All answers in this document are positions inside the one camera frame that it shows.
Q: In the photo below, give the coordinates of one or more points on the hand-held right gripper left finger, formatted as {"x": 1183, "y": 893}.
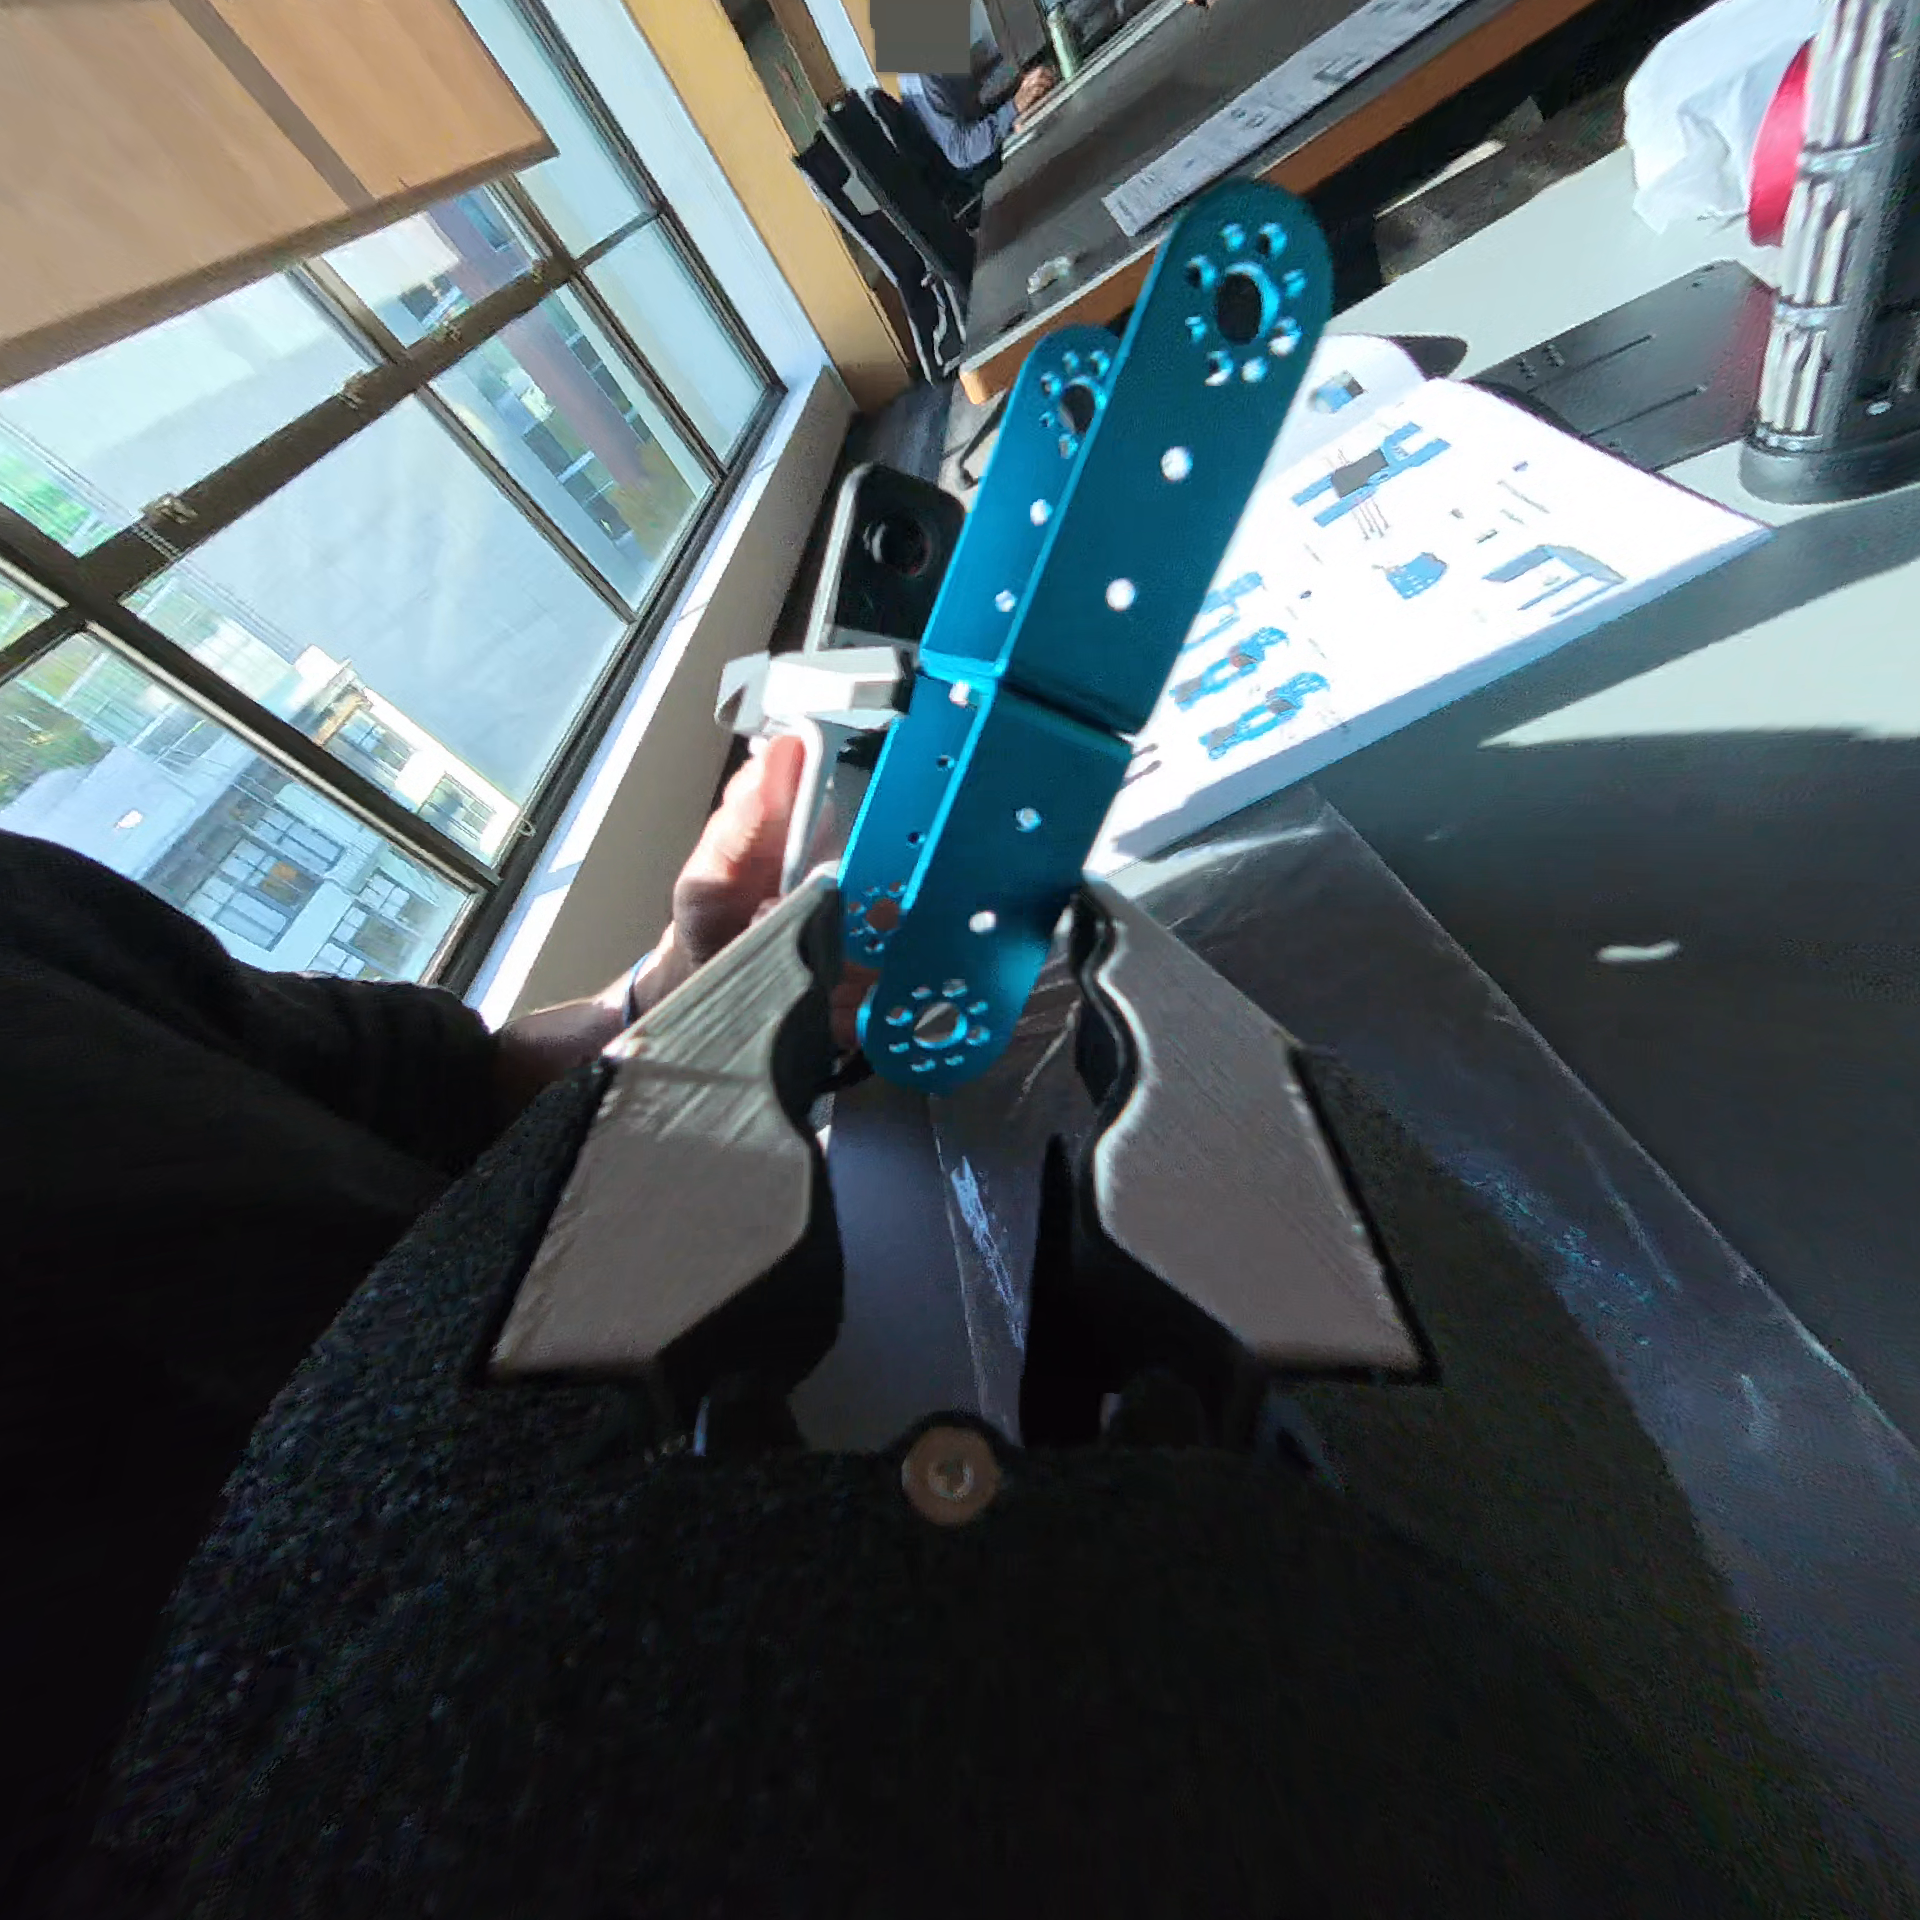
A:
{"x": 659, "y": 1202}

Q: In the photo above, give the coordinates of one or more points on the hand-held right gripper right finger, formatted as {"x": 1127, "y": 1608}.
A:
{"x": 1244, "y": 1183}

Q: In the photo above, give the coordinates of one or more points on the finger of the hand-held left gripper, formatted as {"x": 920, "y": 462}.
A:
{"x": 802, "y": 692}

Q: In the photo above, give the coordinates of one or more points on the blue metal bracket assembly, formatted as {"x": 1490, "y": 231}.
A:
{"x": 1080, "y": 605}

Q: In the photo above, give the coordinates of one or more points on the person's left forearm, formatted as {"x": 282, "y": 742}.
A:
{"x": 587, "y": 1035}

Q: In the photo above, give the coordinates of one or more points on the person's left hand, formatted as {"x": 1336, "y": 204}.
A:
{"x": 733, "y": 881}

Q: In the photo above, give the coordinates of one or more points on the black office chair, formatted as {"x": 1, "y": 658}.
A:
{"x": 883, "y": 228}

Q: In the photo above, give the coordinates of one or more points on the large glass window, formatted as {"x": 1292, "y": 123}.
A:
{"x": 334, "y": 605}

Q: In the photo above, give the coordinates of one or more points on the person's black clothing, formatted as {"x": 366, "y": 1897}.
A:
{"x": 185, "y": 1293}

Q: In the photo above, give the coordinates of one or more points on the wooden table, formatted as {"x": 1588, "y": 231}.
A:
{"x": 1262, "y": 183}

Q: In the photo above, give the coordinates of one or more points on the printed instruction manual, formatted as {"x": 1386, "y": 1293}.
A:
{"x": 1440, "y": 570}

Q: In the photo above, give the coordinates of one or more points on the white printed paper sheet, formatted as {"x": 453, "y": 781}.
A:
{"x": 1292, "y": 123}

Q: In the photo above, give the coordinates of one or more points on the black flat panel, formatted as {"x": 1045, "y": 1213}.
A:
{"x": 1634, "y": 359}

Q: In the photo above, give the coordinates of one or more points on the wooden window blind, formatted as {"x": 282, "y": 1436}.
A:
{"x": 206, "y": 155}

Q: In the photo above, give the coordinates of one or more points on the white crumpled plastic bag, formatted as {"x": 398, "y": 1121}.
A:
{"x": 1712, "y": 123}

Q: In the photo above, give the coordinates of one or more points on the red cylinder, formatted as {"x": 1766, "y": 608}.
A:
{"x": 1784, "y": 155}

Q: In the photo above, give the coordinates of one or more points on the black ribbed cylinder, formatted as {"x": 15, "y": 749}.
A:
{"x": 1838, "y": 272}

